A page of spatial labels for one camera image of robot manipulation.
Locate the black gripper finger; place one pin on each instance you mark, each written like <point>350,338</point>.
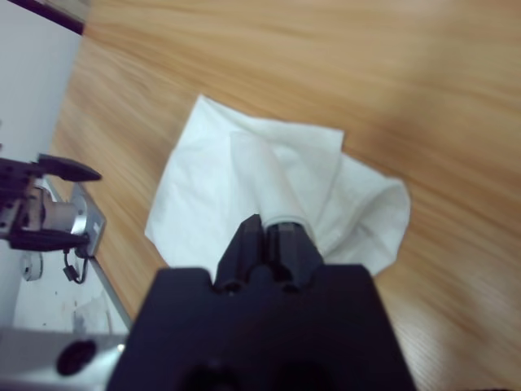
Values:
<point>244,252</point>
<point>295,252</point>

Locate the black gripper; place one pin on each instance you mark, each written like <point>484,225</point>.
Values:
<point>12,175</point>

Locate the white polo shirt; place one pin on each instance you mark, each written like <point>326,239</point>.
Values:
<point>203,183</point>

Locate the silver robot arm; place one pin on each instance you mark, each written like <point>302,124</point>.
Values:
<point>57,212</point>

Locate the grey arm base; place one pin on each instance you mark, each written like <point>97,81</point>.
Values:
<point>97,222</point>

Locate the small white round object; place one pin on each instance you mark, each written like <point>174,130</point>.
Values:
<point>31,269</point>

